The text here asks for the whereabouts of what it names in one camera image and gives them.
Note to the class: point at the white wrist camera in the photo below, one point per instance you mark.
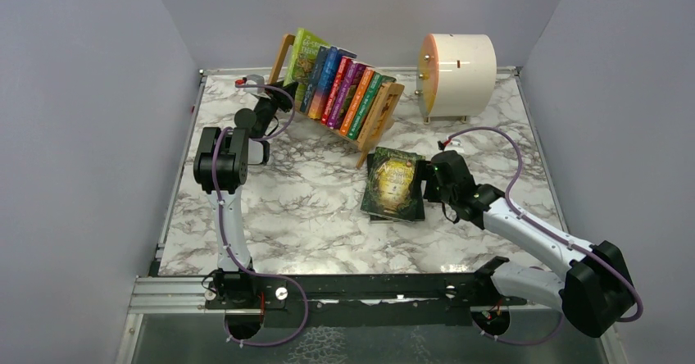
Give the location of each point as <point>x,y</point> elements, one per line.
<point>450,145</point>
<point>254,85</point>

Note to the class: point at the purple 117-storey treehouse book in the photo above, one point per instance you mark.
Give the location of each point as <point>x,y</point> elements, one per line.
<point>354,70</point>

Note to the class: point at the green 104-storey treehouse book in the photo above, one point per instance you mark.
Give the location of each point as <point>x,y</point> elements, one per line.
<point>366,102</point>

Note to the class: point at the wooden book rack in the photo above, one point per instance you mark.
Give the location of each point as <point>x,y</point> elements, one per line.
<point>349,98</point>

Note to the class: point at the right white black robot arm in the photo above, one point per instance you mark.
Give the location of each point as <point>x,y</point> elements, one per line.
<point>589,284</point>

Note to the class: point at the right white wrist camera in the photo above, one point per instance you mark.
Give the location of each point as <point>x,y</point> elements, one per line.
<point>450,145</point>

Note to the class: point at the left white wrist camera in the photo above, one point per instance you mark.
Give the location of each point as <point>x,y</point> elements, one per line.
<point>254,85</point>

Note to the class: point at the red 13-storey treehouse book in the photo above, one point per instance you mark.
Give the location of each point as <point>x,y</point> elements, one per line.
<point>344,63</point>

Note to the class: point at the blue sunset cover book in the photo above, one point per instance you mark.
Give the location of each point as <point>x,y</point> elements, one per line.
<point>326,80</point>

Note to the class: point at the lime green 65-storey treehouse book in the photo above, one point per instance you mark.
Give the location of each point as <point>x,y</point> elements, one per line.
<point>305,48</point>

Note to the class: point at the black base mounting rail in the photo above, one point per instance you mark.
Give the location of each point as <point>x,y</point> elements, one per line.
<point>353,300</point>

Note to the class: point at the black bottom book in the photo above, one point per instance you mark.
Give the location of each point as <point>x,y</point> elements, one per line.
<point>416,194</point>

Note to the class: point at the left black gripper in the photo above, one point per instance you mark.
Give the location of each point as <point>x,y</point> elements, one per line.
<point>279,97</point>

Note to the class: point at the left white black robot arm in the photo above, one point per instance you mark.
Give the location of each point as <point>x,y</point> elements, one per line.
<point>220,167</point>

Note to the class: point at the orange Huckleberry Finn book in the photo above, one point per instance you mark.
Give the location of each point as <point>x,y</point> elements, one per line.
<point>383,107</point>

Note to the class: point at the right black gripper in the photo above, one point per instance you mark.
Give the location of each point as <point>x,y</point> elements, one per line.
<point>427,173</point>

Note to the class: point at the dark green forest cover book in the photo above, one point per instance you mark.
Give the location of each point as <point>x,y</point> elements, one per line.
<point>389,185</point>

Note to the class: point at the white cylindrical drum box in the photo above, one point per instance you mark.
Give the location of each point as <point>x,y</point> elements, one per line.
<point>456,75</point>

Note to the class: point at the aluminium table frame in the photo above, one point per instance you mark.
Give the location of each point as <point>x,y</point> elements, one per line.
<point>303,217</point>

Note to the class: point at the orange 78-storey treehouse book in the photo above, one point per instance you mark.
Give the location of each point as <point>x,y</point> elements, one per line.
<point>356,100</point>

